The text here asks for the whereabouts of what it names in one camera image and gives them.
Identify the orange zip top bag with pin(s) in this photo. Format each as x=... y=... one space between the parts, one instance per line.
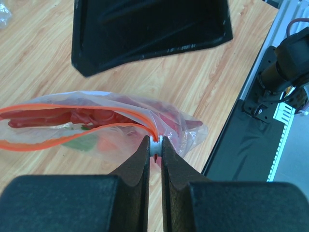
x=87 y=143

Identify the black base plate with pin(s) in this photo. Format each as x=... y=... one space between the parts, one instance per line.
x=245 y=149

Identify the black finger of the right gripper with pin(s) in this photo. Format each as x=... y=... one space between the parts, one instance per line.
x=109 y=33

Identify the white slotted cable duct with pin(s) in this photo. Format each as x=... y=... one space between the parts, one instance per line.
x=285 y=114

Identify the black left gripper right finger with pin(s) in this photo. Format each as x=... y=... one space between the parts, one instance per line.
x=193 y=203

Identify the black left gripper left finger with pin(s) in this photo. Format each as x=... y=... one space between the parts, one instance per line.
x=115 y=202

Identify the clear bag of fruit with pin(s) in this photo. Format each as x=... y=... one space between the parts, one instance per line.
x=5 y=16

